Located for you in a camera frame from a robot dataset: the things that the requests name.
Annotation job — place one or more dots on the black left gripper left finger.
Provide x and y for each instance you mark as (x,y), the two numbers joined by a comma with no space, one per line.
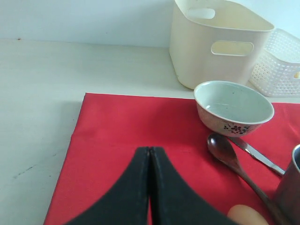
(126,202)

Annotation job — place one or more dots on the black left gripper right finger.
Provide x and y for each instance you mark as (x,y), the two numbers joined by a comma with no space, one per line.
(173,201)

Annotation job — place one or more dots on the brown egg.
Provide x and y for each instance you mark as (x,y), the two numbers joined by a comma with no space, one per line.
(245,215)

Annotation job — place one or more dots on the dark wooden spoon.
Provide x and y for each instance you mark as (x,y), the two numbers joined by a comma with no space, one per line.
(223,151)

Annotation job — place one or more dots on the red table cloth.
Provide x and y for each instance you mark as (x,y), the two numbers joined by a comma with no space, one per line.
(111,127)

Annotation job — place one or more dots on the metal table knife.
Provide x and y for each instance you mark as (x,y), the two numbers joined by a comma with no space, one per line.
(257,155)

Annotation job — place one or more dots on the pale green ceramic bowl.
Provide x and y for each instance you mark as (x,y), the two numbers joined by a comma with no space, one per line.
(231,109)

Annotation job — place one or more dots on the stainless steel cup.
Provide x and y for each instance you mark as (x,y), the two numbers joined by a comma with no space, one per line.
(287,194)

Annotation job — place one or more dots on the white perforated plastic basket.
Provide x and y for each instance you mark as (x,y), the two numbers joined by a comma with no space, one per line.
(273,74)

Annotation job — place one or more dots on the cream plastic tub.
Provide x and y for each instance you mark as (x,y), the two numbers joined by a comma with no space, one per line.
(215,40)

